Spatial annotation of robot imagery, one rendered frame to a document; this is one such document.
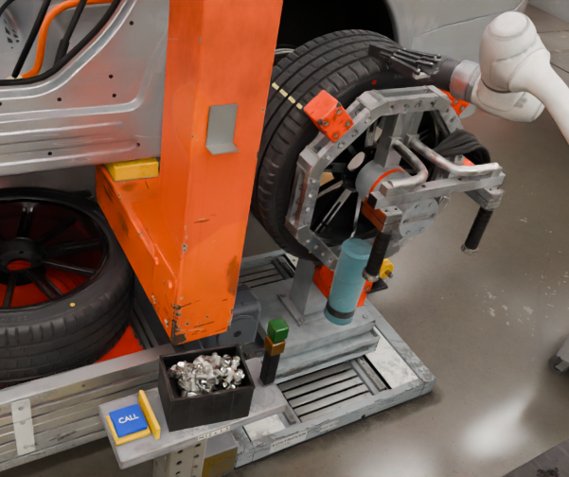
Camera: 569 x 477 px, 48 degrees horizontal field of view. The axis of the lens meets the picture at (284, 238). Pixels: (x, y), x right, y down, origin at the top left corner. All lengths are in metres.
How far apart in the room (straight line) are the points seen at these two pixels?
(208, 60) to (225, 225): 0.40
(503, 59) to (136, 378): 1.21
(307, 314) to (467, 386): 0.69
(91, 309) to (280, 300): 0.74
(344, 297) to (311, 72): 0.61
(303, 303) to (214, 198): 0.88
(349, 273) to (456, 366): 0.98
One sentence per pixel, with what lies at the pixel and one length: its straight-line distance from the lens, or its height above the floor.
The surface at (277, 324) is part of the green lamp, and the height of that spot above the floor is 0.66.
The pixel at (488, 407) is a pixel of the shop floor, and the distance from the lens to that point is 2.50.
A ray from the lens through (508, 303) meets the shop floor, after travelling 3.00.
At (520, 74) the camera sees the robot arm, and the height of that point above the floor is 1.31.
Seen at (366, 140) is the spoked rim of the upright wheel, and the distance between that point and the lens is 1.78.
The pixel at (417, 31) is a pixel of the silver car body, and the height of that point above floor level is 1.10.
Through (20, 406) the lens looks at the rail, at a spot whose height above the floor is 0.37.
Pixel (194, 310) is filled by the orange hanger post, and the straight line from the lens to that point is 1.58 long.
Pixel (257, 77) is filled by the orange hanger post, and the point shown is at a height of 1.24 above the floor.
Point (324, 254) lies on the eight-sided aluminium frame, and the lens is 1.79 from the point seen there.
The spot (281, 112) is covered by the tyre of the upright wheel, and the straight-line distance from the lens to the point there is 1.64.
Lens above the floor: 1.73
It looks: 36 degrees down
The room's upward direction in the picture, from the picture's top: 12 degrees clockwise
